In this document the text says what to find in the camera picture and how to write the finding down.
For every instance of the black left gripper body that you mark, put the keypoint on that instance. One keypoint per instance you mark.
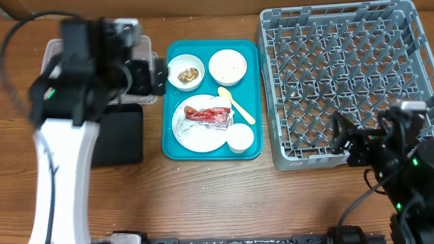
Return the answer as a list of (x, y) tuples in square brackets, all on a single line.
[(138, 84)]

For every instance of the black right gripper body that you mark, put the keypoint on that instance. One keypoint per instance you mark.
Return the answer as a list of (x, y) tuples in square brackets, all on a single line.
[(363, 145)]

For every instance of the white napkin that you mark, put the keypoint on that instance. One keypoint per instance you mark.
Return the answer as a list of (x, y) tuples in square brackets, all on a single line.
[(184, 128)]

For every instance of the brown sausage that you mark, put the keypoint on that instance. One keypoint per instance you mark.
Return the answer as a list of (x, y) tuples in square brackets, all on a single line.
[(189, 110)]

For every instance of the red foil wrapper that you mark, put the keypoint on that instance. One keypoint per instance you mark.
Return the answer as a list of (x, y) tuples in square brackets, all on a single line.
[(217, 117)]

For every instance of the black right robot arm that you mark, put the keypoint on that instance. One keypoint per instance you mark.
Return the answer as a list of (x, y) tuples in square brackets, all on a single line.
[(402, 166)]

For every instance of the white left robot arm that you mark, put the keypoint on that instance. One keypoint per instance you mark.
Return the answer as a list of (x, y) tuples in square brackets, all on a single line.
[(95, 67)]

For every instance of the grey dishwasher rack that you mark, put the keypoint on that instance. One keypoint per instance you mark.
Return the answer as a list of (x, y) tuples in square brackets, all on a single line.
[(351, 58)]

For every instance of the clear plastic bin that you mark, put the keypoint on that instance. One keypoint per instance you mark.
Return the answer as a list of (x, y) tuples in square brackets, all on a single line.
[(141, 52)]

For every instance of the white bowl with food scraps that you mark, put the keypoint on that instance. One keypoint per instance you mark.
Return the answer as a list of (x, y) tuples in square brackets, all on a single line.
[(181, 63)]

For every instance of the brown food scraps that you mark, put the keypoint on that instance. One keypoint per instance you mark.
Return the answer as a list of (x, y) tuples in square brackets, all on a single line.
[(188, 75)]

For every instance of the black tray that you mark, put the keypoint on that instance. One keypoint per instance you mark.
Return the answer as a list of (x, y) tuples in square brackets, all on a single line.
[(120, 140)]

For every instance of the teal plastic tray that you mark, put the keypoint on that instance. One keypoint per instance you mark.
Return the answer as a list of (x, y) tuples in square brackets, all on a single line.
[(246, 93)]

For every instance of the white round plate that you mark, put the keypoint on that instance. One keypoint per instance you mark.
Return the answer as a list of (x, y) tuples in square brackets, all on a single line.
[(202, 145)]

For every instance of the yellow plastic spoon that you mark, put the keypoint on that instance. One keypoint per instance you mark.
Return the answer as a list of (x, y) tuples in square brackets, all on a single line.
[(223, 92)]

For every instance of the pink empty bowl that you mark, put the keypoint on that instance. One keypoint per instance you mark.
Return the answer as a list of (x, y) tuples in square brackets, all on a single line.
[(227, 67)]

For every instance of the white plastic cup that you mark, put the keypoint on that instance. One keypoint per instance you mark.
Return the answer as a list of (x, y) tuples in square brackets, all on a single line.
[(239, 137)]

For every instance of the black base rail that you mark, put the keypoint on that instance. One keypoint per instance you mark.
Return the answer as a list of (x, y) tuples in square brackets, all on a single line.
[(237, 240)]

